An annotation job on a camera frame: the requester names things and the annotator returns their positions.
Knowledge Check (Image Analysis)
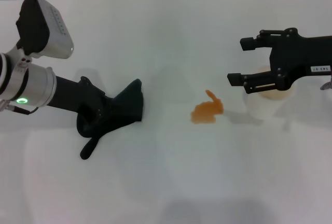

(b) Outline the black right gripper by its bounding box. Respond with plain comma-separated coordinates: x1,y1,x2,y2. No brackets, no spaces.
227,27,332,95

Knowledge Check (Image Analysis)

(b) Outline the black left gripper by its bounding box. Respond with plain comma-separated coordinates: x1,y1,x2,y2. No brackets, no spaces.
50,75,106,117

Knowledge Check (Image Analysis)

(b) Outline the dark blue rag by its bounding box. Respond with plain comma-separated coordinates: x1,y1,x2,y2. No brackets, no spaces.
76,78,145,161

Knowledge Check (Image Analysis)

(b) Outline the white paper cup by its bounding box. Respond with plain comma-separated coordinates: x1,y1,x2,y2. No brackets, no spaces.
245,65,295,121

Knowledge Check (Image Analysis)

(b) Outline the orange brown liquid stain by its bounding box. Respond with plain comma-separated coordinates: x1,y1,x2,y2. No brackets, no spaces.
190,89,225,125

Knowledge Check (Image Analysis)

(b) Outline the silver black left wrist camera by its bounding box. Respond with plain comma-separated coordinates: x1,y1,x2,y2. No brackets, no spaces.
16,0,75,60

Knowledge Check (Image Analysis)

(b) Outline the left gripper cable with plug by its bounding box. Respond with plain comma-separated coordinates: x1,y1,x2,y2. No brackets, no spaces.
0,101,39,115

